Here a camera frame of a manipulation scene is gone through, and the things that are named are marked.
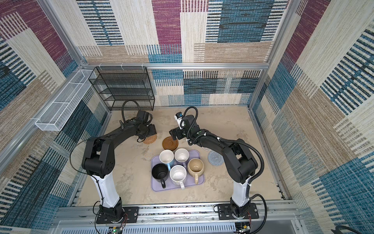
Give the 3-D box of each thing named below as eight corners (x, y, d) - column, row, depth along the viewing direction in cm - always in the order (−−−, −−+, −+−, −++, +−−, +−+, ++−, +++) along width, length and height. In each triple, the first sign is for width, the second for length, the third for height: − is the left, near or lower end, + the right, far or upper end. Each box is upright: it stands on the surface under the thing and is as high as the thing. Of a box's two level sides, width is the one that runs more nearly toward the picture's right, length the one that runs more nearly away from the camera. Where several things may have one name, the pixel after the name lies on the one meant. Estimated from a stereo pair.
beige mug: (187, 185, 84) (187, 180, 77) (187, 164, 92) (187, 158, 85) (204, 185, 84) (205, 180, 77) (202, 164, 92) (203, 158, 85)
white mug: (170, 191, 81) (168, 187, 74) (171, 170, 88) (170, 165, 82) (186, 191, 81) (186, 187, 74) (186, 170, 88) (186, 164, 82)
